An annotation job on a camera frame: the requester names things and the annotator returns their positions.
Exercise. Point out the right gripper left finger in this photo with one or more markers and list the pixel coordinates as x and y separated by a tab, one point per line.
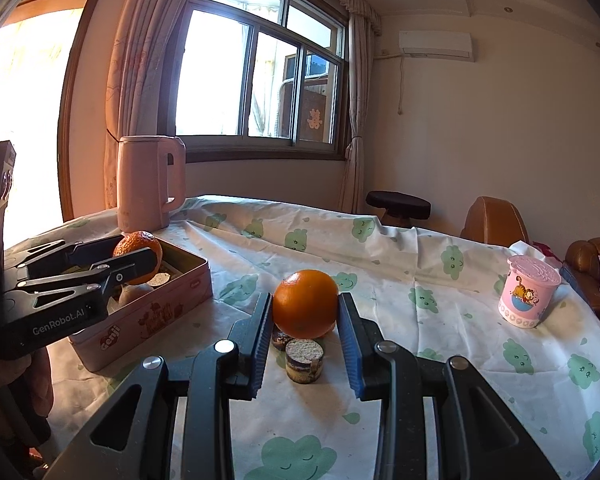
131	434

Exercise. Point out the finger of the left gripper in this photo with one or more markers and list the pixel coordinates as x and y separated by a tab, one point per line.
53	258
80	280

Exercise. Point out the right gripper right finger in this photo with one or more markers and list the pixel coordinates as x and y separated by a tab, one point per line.
477	435

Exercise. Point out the large wrinkled tangerine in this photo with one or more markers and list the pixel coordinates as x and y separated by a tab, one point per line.
150	254

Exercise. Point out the dark water chestnut front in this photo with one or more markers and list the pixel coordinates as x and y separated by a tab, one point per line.
280	339

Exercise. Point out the small orange back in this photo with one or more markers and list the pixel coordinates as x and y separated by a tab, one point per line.
305	304

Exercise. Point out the brown round fruit with stem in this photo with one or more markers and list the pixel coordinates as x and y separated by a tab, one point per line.
130	293

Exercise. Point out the person's left hand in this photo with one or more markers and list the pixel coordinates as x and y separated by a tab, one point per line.
26	397

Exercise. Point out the pink metal tin box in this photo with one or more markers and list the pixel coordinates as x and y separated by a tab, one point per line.
126	327

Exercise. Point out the cloud pattern tablecloth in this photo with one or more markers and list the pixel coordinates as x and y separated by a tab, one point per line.
434	294

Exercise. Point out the pink electric kettle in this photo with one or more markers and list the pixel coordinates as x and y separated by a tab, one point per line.
150	181

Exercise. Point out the pink cartoon cup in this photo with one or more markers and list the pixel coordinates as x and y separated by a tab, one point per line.
529	286

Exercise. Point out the black round stool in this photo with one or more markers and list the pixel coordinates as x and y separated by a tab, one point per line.
400	209

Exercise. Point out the pink left curtain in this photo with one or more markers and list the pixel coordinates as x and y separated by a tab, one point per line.
139	45

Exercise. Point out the pink curtain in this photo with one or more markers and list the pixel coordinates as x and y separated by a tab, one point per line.
364	25
139	45

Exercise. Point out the pink right curtain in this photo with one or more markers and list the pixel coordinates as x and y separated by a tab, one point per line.
364	25

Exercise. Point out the white air conditioner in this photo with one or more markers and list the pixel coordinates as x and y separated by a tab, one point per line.
455	46

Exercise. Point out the window with frame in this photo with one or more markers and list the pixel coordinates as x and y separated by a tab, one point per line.
256	79

